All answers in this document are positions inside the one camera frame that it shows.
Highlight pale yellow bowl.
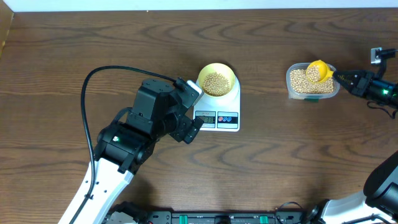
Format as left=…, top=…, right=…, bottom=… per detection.
left=197, top=63, right=239, bottom=98

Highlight soybeans in container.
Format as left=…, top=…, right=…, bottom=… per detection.
left=290, top=69, right=335, bottom=94

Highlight left black cable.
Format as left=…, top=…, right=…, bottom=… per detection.
left=68, top=65, right=187, bottom=224

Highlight soybeans in scoop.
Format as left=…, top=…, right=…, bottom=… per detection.
left=306, top=65, right=321, bottom=83

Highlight soybeans in yellow bowl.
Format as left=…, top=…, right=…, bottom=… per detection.
left=202, top=72, right=230, bottom=96

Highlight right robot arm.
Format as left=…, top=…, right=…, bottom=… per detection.
left=302, top=56, right=397, bottom=223

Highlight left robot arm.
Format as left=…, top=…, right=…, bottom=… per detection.
left=60, top=78, right=203, bottom=223

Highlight clear plastic container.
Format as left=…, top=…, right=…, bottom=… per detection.
left=286, top=63, right=340, bottom=100

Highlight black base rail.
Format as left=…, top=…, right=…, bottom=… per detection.
left=103, top=211, right=305, bottom=224

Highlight white digital kitchen scale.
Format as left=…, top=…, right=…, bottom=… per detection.
left=193, top=76, right=241, bottom=132

